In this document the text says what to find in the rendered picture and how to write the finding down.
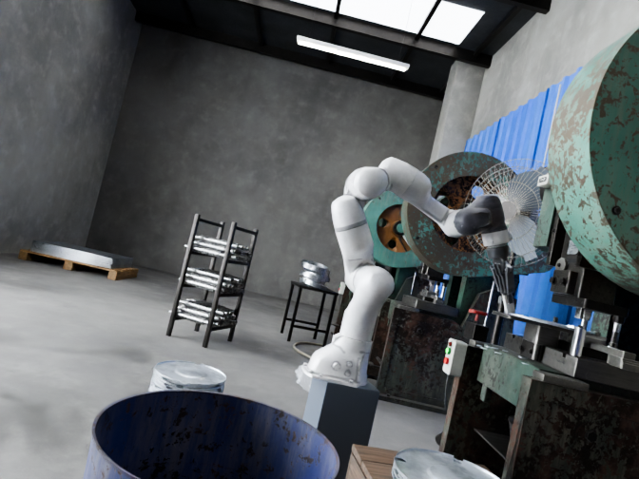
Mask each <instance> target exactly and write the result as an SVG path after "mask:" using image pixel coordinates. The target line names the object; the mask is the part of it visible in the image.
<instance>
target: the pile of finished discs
mask: <svg viewBox="0 0 639 479"><path fill-rule="evenodd" d="M453 457H454V456H453V455H451V454H448V453H444V452H440V451H436V450H426V449H406V450H401V451H399V452H398V453H397V456H395V459H394V465H393V467H392V475H393V478H394V479H499V478H498V477H497V476H495V475H493V474H492V473H490V472H489V471H487V470H485V469H483V468H481V467H480V466H477V465H475V464H473V463H471V462H469V461H466V460H464V459H463V461H460V460H459V461H458V460H456V459H455V458H453Z"/></svg>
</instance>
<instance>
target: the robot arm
mask: <svg viewBox="0 0 639 479"><path fill-rule="evenodd" d="M386 190H388V191H391V192H393V193H394V194H396V195H397V196H398V197H400V198H402V199H403V200H405V201H407V202H408V203H410V204H412V205H413V206H415V207H416V208H417V209H419V210H420V211H421V212H423V213H424V214H425V215H427V216H428V217H429V218H431V219H432V220H434V221H435V222H436V223H437V224H438V225H439V226H440V228H441V229H442V230H443V232H444V233H445V234H446V235H447V236H449V237H453V238H459V237H464V236H472V235H475V234H478V233H480V232H481V236H482V240H483V244H484V246H488V249H487V255H488V259H492V260H493V265H491V266H490V268H491V270H492V272H493V276H494V281H495V284H496V287H497V291H498V292H500V293H501V295H502V297H503V302H504V307H505V312H506V314H510V313H515V308H514V304H513V295H512V293H514V292H515V289H514V275H513V271H514V266H511V265H510V264H509V261H508V256H510V255H511V251H510V246H509V245H507V242H510V240H512V239H513V236H512V234H511V233H509V231H508V228H507V226H506V224H505V216H504V211H503V207H502V203H501V201H500V198H499V197H498V196H497V195H492V194H489V195H482V196H478V197H476V199H475V200H474V201H473V202H472V203H471V204H470V205H469V206H467V207H466V208H464V209H459V210H451V209H449V208H447V207H446V206H444V205H443V204H442V203H440V202H439V201H437V200H435V199H434V198H433V197H432V196H431V191H432V185H431V182H430V179H429V178H428V177H427V176H426V175H425V174H423V173H422V172H420V171H419V170H418V169H416V168H415V167H413V166H411V165H410V164H408V163H406V162H403V161H401V160H398V159H396V158H393V157H391V158H388V159H386V160H384V161H382V163H381V164H380V166H379V167H362V168H360V169H357V170H355V171H354V172H353V173H352V174H351V175H350V176H349V177H348V178H347V179H346V183H345V187H344V193H343V196H341V197H339V198H337V199H336V200H334V201H333V202H332V206H331V208H332V216H333V223H334V226H335V231H336V234H337V238H338V241H339V246H340V250H341V253H342V255H343V261H344V269H345V283H346V285H347V287H348V288H349V289H350V290H351V291H352V292H353V293H354V296H353V299H352V300H351V302H350V304H349V306H348V307H347V309H346V310H345V311H344V315H343V319H342V323H341V327H340V332H339V333H338V334H336V335H333V339H332V343H331V344H329V345H327V346H325V347H323V348H321V349H319V350H317V351H315V352H314V353H313V354H312V356H311V359H310V361H309V363H308V364H307V363H303V365H302V366H301V369H302V370H303V372H304V373H305V374H307V375H308V376H310V377H312V378H316V379H320V380H324V381H329V382H333V383H337V384H341V385H345V386H350V387H354V388H357V387H359V386H365V385H366V384H367V367H368V359H369V355H370V353H371V348H372V343H373V341H372V336H373V332H374V330H375V326H376V322H377V318H378V314H379V312H380V310H381V308H382V306H383V304H384V302H385V300H386V298H387V297H388V296H389V295H391V294H392V293H393V291H394V288H395V282H394V279H393V277H392V276H391V275H390V273H389V272H387V271H386V270H385V269H383V268H381V267H378V266H376V265H375V264H374V253H373V248H374V243H373V239H372V236H371V232H370V229H369V226H368V222H367V220H366V217H365V213H364V209H363V208H364V205H365V203H366V202H367V201H369V200H373V199H374V198H376V197H378V196H380V195H381V194H382V193H383V192H385V191H386Z"/></svg>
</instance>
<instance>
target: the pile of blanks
mask: <svg viewBox="0 0 639 479"><path fill-rule="evenodd" d="M224 384H225V382H223V383H222V384H220V385H215V386H194V385H187V384H184V383H178V382H175V381H172V380H169V379H166V378H164V377H162V376H160V375H159V374H157V373H156V372H155V369H153V375H152V378H151V383H150V387H149V389H148V391H149V392H154V391H163V390H195V391H208V392H215V393H223V389H224Z"/></svg>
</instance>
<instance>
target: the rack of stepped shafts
mask: <svg viewBox="0 0 639 479"><path fill-rule="evenodd" d="M200 217H201V215H199V214H196V215H195V219H194V222H193V226H192V230H191V234H190V238H189V242H188V245H186V244H185V245H184V247H185V248H187V249H186V253H185V257H184V264H183V268H182V272H181V276H180V278H179V284H178V288H177V292H176V296H175V299H174V303H173V307H172V311H171V310H169V313H171V315H170V319H169V322H168V326H167V330H166V334H165V335H167V336H171V334H172V330H173V326H174V322H175V320H180V319H186V320H189V321H193V322H196V325H195V330H194V331H196V332H199V330H200V326H201V324H202V325H204V324H205V325H207V327H206V331H205V335H204V339H203V346H202V347H204V348H207V345H208V341H209V338H210V334H211V332H212V331H217V330H222V329H228V328H230V332H229V336H228V339H227V341H229V342H231V341H232V340H233V335H234V332H235V328H236V325H237V323H238V321H237V320H238V315H239V311H240V308H241V304H242V297H243V294H244V288H245V284H246V281H247V277H248V272H249V268H250V264H251V260H252V257H253V253H254V248H255V244H256V240H257V236H258V233H259V230H258V229H254V231H250V230H247V229H244V228H240V227H238V226H237V223H236V222H233V221H232V224H231V228H230V233H229V237H228V240H223V239H222V235H223V229H224V225H225V222H223V221H221V224H219V223H216V222H213V221H209V220H204V219H200ZM199 221H200V222H204V223H208V224H211V225H215V226H218V227H220V228H219V232H218V236H217V238H216V239H215V238H211V237H207V236H203V235H200V236H196V233H197V229H198V225H199ZM236 230H239V231H242V232H245V233H248V234H252V235H253V237H252V240H251V244H250V247H248V246H244V245H240V244H239V243H236V242H233V239H234V236H235V232H236ZM195 239H199V240H198V241H195ZM193 244H197V245H193ZM243 250H245V251H249V252H244V251H243ZM191 254H192V255H199V256H206V257H212V260H211V263H210V267H209V269H205V268H203V269H202V268H191V267H188V264H189V261H190V257H191ZM242 256H246V257H242ZM217 257H218V258H223V264H222V268H221V271H220V272H219V271H215V270H214V267H215V263H216V259H217ZM231 259H233V260H231ZM237 260H240V261H237ZM244 261H245V262H244ZM227 263H232V264H239V265H245V268H244V272H243V276H242V278H237V277H234V276H233V275H229V274H226V273H225V271H226V267H227ZM187 271H191V272H193V273H194V274H192V273H190V274H187V273H186V272H187ZM185 277H190V278H185ZM183 287H198V288H202V289H204V291H203V298H202V299H193V298H191V299H189V298H188V299H187V300H180V298H181V294H182V290H183ZM208 291H212V292H215V296H214V299H213V303H212V302H208V301H206V299H207V295H208ZM220 297H238V299H237V304H236V308H235V310H232V309H229V308H225V307H224V306H222V305H219V304H218V302H219V298H220ZM179 302H180V303H182V304H183V305H180V306H179ZM178 309H180V310H179V311H178ZM232 314H234V315H232Z"/></svg>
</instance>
